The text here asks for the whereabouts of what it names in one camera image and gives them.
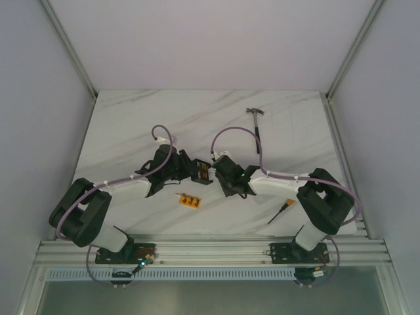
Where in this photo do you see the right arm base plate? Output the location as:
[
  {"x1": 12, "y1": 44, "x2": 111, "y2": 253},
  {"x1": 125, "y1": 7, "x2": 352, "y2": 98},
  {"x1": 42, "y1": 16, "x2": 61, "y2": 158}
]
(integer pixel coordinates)
[{"x1": 268, "y1": 242, "x2": 330, "y2": 264}]

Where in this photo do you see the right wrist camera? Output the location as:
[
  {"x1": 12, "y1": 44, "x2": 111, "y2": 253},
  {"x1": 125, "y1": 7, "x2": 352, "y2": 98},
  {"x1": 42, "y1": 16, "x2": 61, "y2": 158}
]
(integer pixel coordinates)
[{"x1": 211, "y1": 150, "x2": 232, "y2": 161}]

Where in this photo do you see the orange terminal block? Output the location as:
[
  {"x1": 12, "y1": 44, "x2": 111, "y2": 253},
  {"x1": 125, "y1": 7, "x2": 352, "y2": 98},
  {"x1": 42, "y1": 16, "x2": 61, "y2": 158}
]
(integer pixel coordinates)
[{"x1": 176, "y1": 193, "x2": 201, "y2": 209}]

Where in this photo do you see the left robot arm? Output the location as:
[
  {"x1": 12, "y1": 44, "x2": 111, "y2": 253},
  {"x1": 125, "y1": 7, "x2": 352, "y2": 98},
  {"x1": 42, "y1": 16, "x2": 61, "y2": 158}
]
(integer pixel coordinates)
[{"x1": 49, "y1": 144, "x2": 199, "y2": 264}]

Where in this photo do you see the aluminium rail frame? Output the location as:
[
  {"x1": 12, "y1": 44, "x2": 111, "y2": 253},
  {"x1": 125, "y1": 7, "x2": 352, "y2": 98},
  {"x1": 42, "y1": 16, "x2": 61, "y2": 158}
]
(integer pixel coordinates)
[{"x1": 34, "y1": 235, "x2": 391, "y2": 266}]

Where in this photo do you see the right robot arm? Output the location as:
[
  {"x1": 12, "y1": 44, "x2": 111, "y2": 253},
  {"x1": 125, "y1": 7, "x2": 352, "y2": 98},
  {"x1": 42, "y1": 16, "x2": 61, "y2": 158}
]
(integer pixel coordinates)
[{"x1": 212, "y1": 152, "x2": 355, "y2": 262}]

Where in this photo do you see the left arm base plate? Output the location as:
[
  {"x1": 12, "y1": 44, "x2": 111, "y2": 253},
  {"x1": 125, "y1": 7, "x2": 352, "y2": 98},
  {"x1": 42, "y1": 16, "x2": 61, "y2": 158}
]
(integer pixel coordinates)
[{"x1": 95, "y1": 243, "x2": 156, "y2": 264}]

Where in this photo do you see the orange handled screwdriver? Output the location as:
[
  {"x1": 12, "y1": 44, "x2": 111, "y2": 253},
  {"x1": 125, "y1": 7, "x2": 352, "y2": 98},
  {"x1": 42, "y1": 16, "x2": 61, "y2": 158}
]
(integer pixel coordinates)
[{"x1": 268, "y1": 199, "x2": 295, "y2": 224}]

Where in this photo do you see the black fuse box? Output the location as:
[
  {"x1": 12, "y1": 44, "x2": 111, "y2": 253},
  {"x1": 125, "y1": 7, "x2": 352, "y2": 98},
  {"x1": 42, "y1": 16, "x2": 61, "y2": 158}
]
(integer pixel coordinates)
[{"x1": 191, "y1": 159, "x2": 213, "y2": 185}]

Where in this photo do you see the claw hammer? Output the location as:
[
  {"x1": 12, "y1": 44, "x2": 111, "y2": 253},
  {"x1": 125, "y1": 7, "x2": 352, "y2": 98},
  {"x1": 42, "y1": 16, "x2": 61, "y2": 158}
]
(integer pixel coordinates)
[{"x1": 246, "y1": 108, "x2": 264, "y2": 155}]

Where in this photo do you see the white cable duct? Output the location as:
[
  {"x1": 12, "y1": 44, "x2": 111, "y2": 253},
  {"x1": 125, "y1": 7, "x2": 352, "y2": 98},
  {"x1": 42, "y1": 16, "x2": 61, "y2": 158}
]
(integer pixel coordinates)
[{"x1": 47, "y1": 267, "x2": 299, "y2": 282}]

